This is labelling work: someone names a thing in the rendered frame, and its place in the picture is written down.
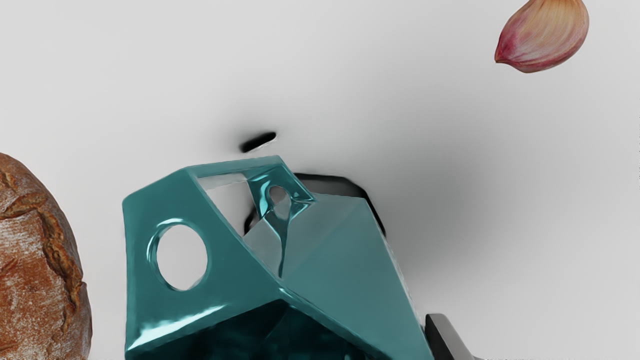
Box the teal faceted mug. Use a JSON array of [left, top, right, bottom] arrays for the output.
[[122, 155, 435, 360]]

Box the pink garlic clove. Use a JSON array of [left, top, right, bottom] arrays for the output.
[[494, 0, 590, 74]]

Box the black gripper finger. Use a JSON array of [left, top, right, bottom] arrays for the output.
[[424, 313, 477, 360]]

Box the brown crusty bread loaf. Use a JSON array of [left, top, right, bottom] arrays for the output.
[[0, 152, 93, 360]]

